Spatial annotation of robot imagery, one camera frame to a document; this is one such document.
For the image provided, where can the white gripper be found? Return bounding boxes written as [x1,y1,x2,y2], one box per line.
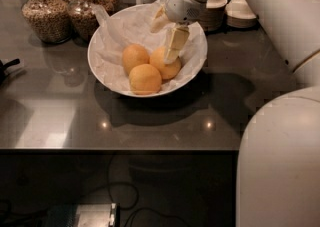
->
[150,0,204,64]

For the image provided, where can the orange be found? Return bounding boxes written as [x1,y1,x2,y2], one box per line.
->
[129,64,162,95]
[122,44,149,75]
[149,47,182,80]

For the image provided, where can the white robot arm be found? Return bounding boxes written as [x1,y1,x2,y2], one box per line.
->
[155,0,320,227]

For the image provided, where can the white bowl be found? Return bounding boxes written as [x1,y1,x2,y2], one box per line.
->
[87,3,209,99]

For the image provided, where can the white crumpled paper liner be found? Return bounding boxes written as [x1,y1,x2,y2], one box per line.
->
[90,0,205,94]

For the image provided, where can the tall stack paper bowls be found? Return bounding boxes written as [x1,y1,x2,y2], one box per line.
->
[198,0,228,32]

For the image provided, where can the short stack paper bowls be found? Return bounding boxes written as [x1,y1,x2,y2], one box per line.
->
[225,0,257,28]

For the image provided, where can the middle glass cereal jar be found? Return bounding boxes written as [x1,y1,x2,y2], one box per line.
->
[67,0,102,42]

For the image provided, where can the left glass cereal jar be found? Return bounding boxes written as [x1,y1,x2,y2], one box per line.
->
[21,0,72,44]

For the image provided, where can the black handle object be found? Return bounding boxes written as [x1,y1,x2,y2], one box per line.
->
[0,58,20,85]

